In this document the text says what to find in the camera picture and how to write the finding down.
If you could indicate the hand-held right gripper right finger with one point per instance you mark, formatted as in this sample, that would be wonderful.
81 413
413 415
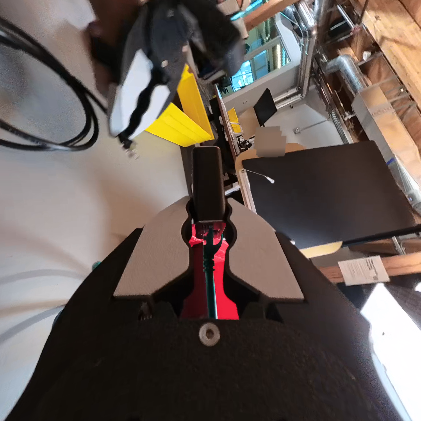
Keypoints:
263 259

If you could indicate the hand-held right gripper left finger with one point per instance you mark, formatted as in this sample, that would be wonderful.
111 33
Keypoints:
154 256

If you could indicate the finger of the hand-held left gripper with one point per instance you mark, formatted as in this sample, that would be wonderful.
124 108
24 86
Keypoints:
154 105
131 85

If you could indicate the yellow plastic bin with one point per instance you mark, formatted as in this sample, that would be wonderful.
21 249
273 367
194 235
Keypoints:
187 115

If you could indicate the red plastic bin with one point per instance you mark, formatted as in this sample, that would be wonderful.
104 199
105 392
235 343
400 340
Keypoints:
227 302

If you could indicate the black ethernet splitter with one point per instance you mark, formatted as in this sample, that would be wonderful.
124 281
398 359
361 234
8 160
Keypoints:
209 184

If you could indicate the small yellow bin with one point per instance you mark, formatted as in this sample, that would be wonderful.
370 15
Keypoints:
234 118

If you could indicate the window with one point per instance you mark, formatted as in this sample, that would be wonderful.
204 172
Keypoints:
259 69

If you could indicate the white paper notice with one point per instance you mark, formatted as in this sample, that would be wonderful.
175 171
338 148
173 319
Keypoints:
363 270

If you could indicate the small black panel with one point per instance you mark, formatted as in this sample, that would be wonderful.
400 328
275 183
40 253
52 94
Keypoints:
264 108

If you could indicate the wooden beam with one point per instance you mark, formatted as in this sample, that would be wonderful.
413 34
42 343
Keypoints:
404 264

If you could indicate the white board bracket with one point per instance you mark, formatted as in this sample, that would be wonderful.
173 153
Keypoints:
247 194

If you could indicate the silver rectangular duct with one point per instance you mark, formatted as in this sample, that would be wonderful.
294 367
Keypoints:
384 125

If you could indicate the round metal duct pipe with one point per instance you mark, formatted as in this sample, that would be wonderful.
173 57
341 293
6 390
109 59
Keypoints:
348 72

